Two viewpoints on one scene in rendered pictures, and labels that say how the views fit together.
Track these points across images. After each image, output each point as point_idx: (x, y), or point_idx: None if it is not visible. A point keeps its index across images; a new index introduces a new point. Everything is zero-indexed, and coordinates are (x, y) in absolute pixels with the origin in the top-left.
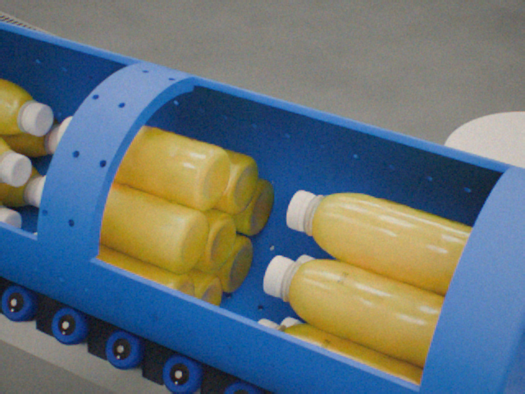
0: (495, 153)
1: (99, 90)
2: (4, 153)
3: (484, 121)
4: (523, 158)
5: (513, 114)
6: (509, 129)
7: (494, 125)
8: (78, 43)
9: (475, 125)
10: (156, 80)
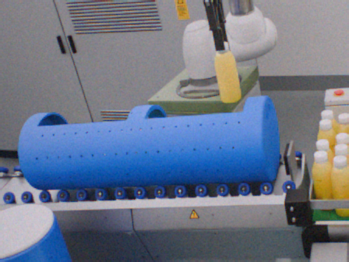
0: (30, 225)
1: (150, 105)
2: None
3: (29, 240)
4: (19, 228)
5: (14, 249)
6: (19, 240)
7: (26, 240)
8: (170, 118)
9: (34, 236)
10: (135, 111)
